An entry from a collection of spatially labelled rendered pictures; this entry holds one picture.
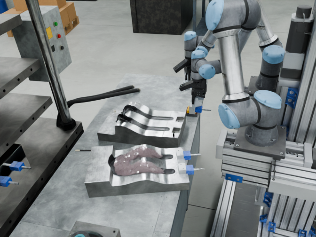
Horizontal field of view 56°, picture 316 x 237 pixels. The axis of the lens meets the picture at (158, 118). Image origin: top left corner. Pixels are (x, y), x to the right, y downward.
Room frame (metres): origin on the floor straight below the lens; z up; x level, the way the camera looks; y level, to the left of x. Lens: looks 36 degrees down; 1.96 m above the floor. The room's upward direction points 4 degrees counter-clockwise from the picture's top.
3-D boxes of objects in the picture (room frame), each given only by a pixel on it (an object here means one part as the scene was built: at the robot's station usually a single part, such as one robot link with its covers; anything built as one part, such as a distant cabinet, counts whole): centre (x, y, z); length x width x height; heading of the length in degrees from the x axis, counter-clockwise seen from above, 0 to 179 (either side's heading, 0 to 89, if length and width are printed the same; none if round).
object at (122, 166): (1.12, 0.12, 0.90); 0.26 x 0.18 x 0.08; 90
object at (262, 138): (1.08, -0.48, 1.09); 0.15 x 0.15 x 0.10
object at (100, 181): (1.12, 0.12, 0.86); 0.50 x 0.26 x 0.11; 90
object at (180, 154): (1.18, -0.15, 0.86); 0.13 x 0.05 x 0.05; 90
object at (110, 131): (1.48, 0.10, 0.87); 0.50 x 0.26 x 0.14; 73
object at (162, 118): (1.47, 0.09, 0.92); 0.35 x 0.16 x 0.09; 73
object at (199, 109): (1.51, -0.26, 0.92); 0.13 x 0.05 x 0.05; 72
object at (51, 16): (1.89, 0.71, 0.74); 0.30 x 0.22 x 1.47; 163
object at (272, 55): (1.54, -0.67, 1.20); 0.13 x 0.12 x 0.14; 161
